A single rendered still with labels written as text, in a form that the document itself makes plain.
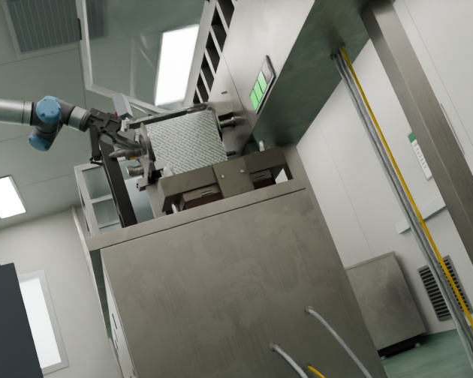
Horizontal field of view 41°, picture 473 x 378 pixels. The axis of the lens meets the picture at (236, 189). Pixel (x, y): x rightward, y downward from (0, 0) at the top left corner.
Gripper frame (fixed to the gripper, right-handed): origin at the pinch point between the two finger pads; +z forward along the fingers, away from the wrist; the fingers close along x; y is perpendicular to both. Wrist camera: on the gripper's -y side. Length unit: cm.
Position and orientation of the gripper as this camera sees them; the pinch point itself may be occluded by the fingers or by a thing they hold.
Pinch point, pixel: (136, 148)
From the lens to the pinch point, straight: 217.9
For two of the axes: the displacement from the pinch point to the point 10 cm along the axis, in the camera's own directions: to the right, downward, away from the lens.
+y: 3.4, -8.7, 3.6
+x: -1.7, 3.2, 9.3
